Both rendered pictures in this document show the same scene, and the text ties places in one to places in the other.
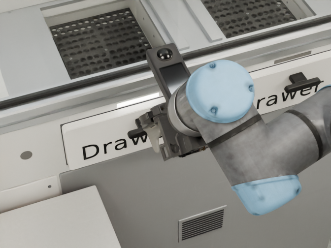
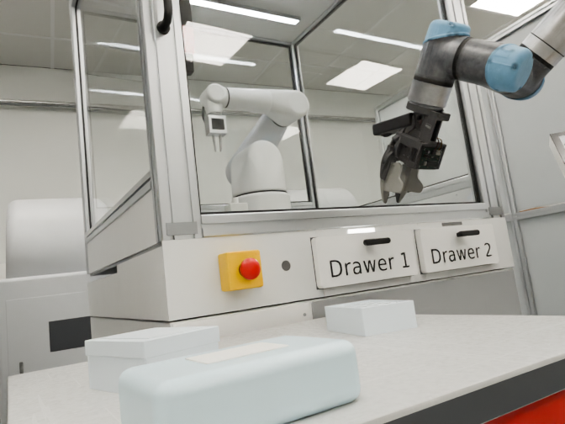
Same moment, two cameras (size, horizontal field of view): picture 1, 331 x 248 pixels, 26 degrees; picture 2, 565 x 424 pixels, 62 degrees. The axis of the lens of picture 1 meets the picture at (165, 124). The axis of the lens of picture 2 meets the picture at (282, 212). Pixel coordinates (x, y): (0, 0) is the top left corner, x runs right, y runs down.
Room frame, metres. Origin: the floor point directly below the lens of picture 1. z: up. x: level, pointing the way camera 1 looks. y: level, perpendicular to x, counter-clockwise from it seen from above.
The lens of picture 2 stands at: (-0.14, 0.41, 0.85)
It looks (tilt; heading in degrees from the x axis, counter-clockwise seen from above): 8 degrees up; 350
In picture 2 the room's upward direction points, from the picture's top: 7 degrees counter-clockwise
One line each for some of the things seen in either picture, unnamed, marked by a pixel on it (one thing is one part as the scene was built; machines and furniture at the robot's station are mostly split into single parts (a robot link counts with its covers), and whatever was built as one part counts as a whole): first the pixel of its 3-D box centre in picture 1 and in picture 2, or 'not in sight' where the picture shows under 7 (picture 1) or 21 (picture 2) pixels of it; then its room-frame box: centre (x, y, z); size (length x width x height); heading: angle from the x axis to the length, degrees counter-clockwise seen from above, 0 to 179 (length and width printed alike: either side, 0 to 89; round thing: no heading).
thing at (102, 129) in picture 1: (140, 127); (367, 257); (0.90, 0.05, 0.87); 0.29 x 0.02 x 0.11; 111
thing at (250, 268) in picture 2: not in sight; (249, 268); (0.73, 0.34, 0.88); 0.04 x 0.03 x 0.04; 111
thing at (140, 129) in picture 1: (145, 125); (373, 241); (0.87, 0.04, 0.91); 0.07 x 0.04 x 0.01; 111
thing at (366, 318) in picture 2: not in sight; (367, 316); (0.55, 0.18, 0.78); 0.12 x 0.08 x 0.04; 10
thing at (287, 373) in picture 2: not in sight; (240, 384); (0.21, 0.39, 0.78); 0.15 x 0.10 x 0.04; 114
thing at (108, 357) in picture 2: not in sight; (151, 357); (0.39, 0.48, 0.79); 0.13 x 0.09 x 0.05; 37
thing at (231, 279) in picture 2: not in sight; (241, 270); (0.76, 0.35, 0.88); 0.07 x 0.05 x 0.07; 111
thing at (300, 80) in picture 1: (299, 81); (465, 233); (0.99, -0.26, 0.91); 0.07 x 0.04 x 0.01; 111
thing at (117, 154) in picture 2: not in sight; (104, 62); (1.18, 0.64, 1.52); 0.87 x 0.01 x 0.86; 21
